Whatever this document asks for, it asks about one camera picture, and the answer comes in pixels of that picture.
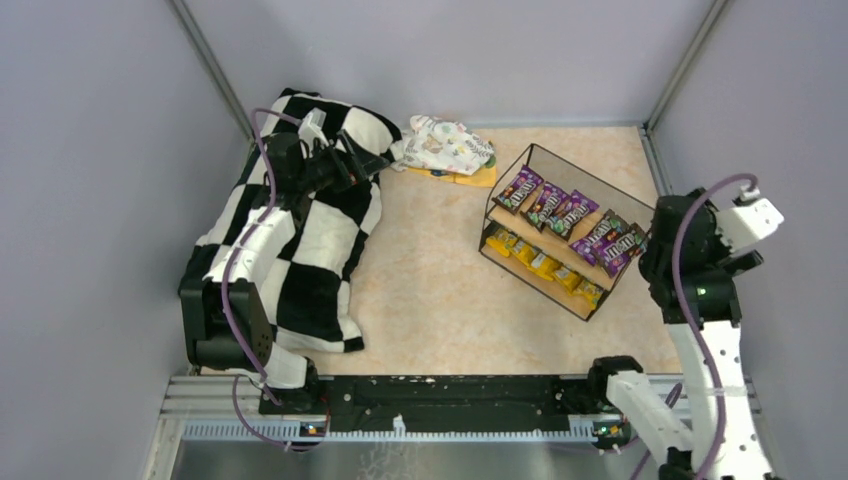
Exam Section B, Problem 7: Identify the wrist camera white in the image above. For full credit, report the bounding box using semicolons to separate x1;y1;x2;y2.
298;108;329;148
715;187;785;256

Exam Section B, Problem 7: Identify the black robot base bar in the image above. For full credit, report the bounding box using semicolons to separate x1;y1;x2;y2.
258;375;621;432

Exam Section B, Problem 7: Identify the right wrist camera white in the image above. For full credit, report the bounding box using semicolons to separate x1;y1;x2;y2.
715;187;785;256

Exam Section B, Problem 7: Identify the brown M&M bag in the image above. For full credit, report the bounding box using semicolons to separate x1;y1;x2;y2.
545;190;599;240

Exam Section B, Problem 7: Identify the black white checkered pillow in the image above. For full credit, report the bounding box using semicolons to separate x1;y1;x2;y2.
178;88;401;353

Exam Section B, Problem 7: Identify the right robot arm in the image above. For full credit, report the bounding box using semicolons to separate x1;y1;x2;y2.
587;187;784;479

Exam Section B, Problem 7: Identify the black wire wooden shelf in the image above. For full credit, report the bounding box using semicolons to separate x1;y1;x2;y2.
478;143;656;322

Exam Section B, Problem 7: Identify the floral white cloth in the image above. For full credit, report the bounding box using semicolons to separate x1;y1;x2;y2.
389;115;496;176

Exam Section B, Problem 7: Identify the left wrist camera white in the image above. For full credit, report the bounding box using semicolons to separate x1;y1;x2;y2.
298;108;329;148

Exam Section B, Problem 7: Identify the white toothed rail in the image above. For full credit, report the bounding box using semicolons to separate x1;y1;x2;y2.
182;416;597;443

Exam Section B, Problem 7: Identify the purple m&m bag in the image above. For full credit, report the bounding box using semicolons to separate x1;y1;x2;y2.
493;165;544;214
521;182;571;232
569;209;629;266

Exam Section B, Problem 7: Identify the purple M&M bag on shelf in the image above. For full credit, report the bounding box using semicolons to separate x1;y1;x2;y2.
493;165;544;214

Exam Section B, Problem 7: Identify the yellow M&M bags lower shelf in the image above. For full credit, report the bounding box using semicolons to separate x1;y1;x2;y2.
485;227;605;311

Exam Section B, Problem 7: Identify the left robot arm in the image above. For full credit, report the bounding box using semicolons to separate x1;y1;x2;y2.
178;129;392;403

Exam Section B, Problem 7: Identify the yellow cloth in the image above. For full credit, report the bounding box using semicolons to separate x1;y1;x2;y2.
406;164;498;188

